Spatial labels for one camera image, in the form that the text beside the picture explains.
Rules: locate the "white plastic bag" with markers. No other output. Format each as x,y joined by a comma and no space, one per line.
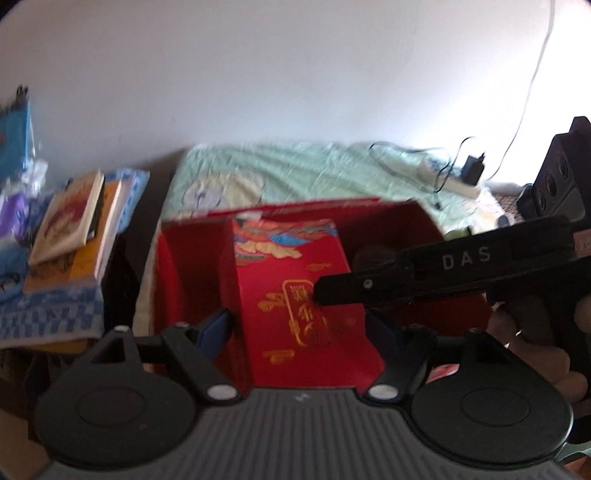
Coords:
34,175

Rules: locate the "white cover book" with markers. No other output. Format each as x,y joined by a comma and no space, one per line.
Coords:
64,217

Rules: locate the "blue checkered cloth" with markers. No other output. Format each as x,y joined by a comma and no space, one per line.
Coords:
55,314

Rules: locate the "blue plastic packet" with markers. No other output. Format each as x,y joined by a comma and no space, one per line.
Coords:
16,138

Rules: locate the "light green bed sheet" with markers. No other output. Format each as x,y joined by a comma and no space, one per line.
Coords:
277,166

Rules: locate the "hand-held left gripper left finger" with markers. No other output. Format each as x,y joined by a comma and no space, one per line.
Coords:
216,328

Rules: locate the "white power strip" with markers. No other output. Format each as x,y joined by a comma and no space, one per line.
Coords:
455,185

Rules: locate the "black charger adapter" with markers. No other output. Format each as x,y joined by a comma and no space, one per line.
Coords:
474,168

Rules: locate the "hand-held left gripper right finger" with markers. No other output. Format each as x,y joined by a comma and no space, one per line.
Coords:
381,333

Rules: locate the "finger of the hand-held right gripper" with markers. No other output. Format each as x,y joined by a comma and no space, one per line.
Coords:
355,286

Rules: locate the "purple white packet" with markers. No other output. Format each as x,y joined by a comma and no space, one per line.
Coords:
14,214

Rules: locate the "orange cover book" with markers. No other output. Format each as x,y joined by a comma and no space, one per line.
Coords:
105,230

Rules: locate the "red cardboard box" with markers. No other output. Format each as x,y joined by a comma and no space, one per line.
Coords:
189,267

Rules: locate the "blue printed cloth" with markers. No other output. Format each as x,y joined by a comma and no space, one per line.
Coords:
11,272

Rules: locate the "pink plush toy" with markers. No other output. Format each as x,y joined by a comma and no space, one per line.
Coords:
540,360

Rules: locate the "red gold patterned gift box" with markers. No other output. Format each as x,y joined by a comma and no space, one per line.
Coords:
286,277

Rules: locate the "brown tape roll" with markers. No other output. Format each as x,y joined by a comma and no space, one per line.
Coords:
374,256

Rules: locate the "green plush toy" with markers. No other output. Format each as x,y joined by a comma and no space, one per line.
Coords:
459,233

